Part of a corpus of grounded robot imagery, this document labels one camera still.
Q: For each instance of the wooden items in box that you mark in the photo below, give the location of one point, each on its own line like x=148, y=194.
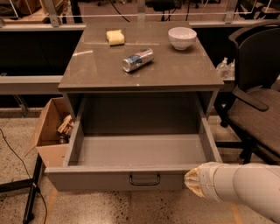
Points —
x=65, y=130

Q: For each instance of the grey top drawer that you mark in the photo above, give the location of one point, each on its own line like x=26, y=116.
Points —
x=119, y=135

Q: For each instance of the silver blue drink can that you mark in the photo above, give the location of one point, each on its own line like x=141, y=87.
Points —
x=134, y=61

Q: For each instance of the black metal stand leg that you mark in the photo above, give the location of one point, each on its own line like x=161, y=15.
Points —
x=31, y=184

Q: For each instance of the clear plastic bottle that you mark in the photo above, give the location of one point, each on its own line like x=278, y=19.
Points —
x=222, y=68
x=231, y=69

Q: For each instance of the beige padded gripper end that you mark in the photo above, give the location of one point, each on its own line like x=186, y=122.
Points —
x=207, y=180

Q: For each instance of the black top drawer handle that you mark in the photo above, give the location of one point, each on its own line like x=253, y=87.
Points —
x=144, y=180

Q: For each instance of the cardboard box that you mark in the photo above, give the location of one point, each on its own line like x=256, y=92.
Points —
x=45, y=137

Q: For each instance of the black office chair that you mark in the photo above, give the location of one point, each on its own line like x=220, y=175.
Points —
x=252, y=108

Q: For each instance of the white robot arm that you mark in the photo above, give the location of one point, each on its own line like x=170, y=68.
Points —
x=256, y=186

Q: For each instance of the grey metal rail shelf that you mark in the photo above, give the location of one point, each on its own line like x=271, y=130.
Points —
x=30, y=85

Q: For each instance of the grey drawer cabinet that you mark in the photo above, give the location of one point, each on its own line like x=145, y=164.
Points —
x=97, y=62

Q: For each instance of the yellow sponge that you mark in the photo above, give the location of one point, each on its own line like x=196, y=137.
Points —
x=115, y=37

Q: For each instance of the white ceramic bowl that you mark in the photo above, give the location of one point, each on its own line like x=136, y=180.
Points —
x=181, y=37

